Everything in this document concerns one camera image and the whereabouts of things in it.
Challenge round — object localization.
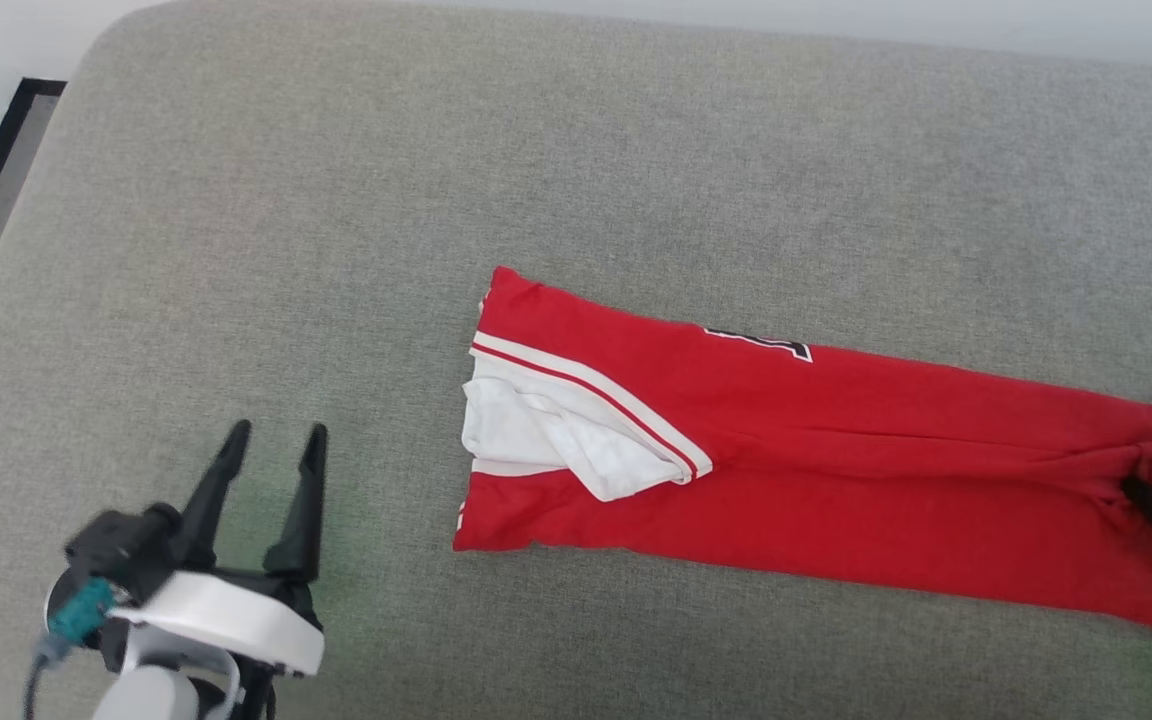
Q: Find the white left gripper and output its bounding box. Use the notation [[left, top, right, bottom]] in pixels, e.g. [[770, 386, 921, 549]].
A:
[[111, 419, 330, 678]]

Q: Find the red Bulls jersey shirt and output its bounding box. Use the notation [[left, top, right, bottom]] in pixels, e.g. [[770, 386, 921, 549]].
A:
[[452, 266, 1152, 633]]

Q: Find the grey fabric sofa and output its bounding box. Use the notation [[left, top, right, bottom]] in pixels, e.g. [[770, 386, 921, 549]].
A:
[[0, 0, 1152, 720]]

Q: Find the black framed panel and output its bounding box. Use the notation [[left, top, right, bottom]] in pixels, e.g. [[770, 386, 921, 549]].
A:
[[0, 78, 68, 317]]

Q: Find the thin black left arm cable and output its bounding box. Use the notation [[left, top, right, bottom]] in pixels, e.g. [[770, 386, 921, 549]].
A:
[[23, 640, 55, 720]]

